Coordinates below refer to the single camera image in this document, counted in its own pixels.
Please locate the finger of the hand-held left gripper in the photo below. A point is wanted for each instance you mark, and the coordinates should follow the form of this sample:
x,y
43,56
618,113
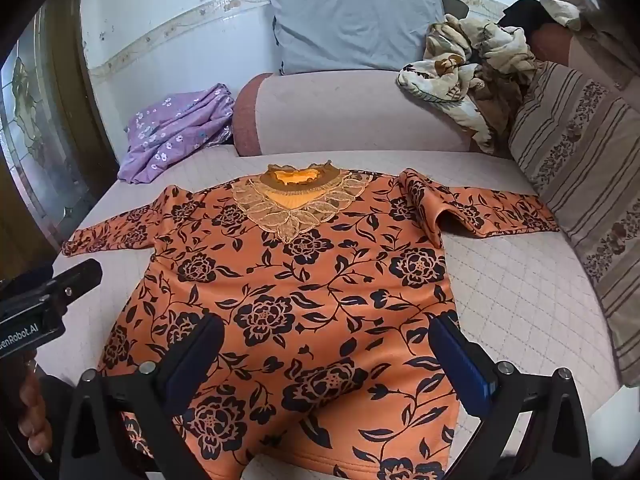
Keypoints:
x,y
75,277

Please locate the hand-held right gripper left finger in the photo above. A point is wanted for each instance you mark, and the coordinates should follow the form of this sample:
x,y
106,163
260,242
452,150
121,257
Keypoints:
x,y
186,371

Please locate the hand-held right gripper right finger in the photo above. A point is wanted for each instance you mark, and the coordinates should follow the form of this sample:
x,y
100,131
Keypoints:
x,y
462,360

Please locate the orange floral blouse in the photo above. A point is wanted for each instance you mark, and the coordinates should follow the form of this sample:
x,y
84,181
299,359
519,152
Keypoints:
x,y
310,300

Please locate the person's left hand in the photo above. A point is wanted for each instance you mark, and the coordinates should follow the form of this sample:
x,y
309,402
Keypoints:
x,y
32,410

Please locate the wooden glass door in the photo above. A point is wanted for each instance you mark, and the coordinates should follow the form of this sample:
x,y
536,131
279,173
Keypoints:
x,y
45,135

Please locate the purple floral cloth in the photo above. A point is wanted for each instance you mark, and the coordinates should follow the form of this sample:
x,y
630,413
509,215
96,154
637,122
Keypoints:
x,y
170,130

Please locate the striped floral pillow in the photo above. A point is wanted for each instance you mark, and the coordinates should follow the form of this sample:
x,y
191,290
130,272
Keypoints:
x,y
585,170

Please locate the pink bolster cushion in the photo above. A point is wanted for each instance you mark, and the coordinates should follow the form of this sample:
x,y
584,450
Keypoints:
x,y
360,115

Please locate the cream floral blanket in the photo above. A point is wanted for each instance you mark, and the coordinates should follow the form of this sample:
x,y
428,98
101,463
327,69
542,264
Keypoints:
x,y
475,75

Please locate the grey pillow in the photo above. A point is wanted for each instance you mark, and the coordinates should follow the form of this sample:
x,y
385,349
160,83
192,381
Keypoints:
x,y
350,30

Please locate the black cloth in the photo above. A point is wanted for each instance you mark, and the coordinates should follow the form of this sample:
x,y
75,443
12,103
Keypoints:
x,y
525,15

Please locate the cream crumpled cloth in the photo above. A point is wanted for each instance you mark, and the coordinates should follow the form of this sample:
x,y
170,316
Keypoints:
x,y
567,0

